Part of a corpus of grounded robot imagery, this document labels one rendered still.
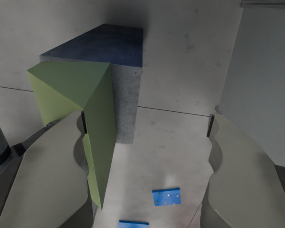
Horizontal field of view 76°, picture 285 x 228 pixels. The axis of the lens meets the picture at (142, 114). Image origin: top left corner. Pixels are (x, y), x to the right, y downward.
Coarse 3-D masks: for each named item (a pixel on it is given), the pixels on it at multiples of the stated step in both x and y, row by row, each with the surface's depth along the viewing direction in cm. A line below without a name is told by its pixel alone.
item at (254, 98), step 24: (240, 24) 132; (264, 24) 106; (240, 48) 132; (264, 48) 106; (240, 72) 131; (264, 72) 106; (240, 96) 131; (264, 96) 105; (240, 120) 131; (264, 120) 105; (264, 144) 105
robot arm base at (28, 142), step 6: (54, 120) 41; (60, 120) 40; (48, 126) 38; (42, 132) 37; (30, 138) 37; (36, 138) 36; (18, 144) 36; (24, 144) 36; (30, 144) 35; (18, 150) 34; (24, 150) 34; (84, 162) 38; (84, 168) 38
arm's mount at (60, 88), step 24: (48, 72) 45; (72, 72) 45; (96, 72) 46; (48, 96) 41; (72, 96) 34; (96, 96) 38; (48, 120) 49; (96, 120) 38; (96, 144) 38; (96, 168) 38; (96, 192) 41
